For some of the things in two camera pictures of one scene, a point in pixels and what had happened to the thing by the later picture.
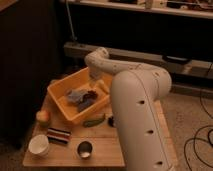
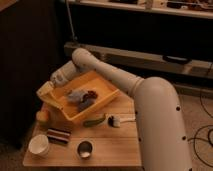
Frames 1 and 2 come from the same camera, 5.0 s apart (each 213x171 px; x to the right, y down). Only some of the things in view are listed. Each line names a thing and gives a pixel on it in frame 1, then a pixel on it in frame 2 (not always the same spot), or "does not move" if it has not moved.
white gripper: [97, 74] -> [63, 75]
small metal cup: [85, 149] does not move
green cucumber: [91, 122] does not move
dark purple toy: [89, 97] does not move
